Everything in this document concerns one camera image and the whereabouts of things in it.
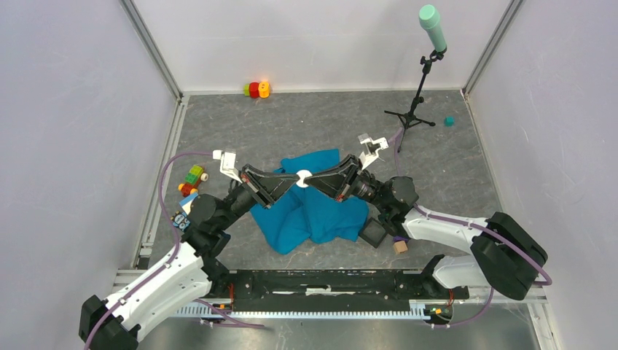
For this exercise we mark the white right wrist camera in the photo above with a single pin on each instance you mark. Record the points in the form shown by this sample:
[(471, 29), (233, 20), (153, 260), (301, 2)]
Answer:
[(371, 149)]

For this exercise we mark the black tripod microphone stand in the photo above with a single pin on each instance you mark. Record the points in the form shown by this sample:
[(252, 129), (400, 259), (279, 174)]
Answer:
[(409, 119)]

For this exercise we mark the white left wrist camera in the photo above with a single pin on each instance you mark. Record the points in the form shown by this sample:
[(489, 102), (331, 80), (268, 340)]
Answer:
[(227, 160)]

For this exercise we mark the colourful toy block train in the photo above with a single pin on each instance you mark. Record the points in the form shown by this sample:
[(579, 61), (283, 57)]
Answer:
[(194, 177)]

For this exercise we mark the black square frame lower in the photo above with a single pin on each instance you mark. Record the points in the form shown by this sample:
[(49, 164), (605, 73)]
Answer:
[(373, 232)]

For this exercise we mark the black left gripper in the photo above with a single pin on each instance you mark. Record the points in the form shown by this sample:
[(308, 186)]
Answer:
[(268, 188)]

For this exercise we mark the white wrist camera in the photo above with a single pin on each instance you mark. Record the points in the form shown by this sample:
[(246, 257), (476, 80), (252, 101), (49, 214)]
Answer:
[(371, 149), (227, 160)]

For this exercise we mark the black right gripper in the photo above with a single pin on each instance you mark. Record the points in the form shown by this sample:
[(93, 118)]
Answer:
[(340, 181)]

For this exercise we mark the small teal cube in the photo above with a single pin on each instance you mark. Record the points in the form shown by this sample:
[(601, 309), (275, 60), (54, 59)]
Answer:
[(449, 121)]

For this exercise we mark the teal blue cloth garment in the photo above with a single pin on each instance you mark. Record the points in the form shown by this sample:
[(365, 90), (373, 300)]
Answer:
[(304, 213)]

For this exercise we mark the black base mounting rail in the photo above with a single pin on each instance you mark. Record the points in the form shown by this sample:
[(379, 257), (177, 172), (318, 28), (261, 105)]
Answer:
[(331, 290)]

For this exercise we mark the green red orange toy stack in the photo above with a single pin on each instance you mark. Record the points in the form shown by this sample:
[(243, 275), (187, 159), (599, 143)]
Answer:
[(257, 89)]

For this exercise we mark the small white brooch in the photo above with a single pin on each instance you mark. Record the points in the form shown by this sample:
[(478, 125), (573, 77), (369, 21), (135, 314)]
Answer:
[(302, 176)]

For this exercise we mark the tan wooden cube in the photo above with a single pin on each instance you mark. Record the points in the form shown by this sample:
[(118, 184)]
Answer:
[(400, 247)]

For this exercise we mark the white slotted cable duct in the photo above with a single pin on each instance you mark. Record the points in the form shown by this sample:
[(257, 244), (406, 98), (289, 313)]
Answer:
[(413, 311)]

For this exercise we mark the mint green microphone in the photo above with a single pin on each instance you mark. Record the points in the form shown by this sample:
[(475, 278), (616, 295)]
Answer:
[(429, 19)]

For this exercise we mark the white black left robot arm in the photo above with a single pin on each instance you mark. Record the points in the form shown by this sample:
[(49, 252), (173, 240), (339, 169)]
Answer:
[(188, 272)]

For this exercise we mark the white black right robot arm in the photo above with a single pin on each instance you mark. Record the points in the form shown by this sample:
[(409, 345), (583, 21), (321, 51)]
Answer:
[(497, 251)]

